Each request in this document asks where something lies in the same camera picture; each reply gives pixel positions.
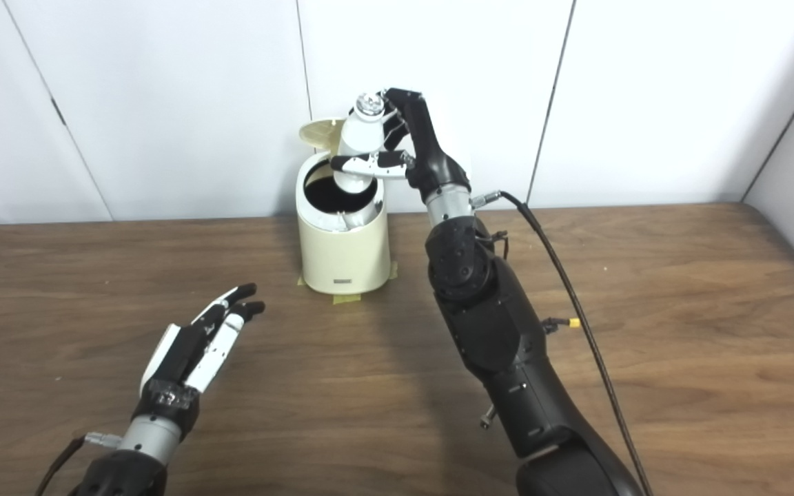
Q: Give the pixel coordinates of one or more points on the small white plastic bottle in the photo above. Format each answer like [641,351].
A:
[355,138]

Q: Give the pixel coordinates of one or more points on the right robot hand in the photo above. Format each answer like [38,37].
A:
[431,162]

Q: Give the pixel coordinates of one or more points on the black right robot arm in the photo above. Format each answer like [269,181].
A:
[493,324]

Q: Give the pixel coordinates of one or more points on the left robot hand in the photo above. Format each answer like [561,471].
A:
[187,351]

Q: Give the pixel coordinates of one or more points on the round cream bin lid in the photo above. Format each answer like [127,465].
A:
[318,132]

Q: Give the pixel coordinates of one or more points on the cream-colored bin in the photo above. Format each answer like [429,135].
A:
[342,255]

